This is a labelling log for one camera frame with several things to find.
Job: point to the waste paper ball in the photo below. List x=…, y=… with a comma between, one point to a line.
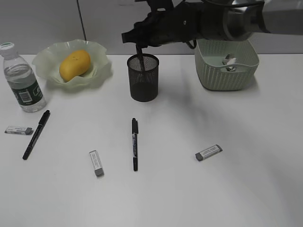
x=229, y=60

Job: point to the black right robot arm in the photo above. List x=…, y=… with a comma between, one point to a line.
x=224, y=20

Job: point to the grey white eraser right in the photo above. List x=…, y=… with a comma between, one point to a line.
x=215, y=149

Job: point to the pale green woven basket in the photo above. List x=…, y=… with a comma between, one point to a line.
x=213, y=74

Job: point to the grey white eraser left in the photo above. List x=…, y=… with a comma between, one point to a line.
x=19, y=130

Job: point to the grey white eraser middle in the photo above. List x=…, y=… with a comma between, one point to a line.
x=98, y=169

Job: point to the pale green wavy plate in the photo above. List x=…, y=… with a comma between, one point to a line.
x=48, y=61

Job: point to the black marker pen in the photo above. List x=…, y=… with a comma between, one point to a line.
x=140, y=57
x=37, y=134
x=134, y=142

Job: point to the clear water bottle green label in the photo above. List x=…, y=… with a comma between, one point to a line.
x=21, y=79

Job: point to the grey white eraser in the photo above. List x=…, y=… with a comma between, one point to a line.
x=215, y=149
x=19, y=130
x=98, y=169

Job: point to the yellow mango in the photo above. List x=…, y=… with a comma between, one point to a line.
x=76, y=64

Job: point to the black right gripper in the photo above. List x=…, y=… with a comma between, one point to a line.
x=166, y=24

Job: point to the black mesh pen holder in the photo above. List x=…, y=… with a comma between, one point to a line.
x=143, y=84

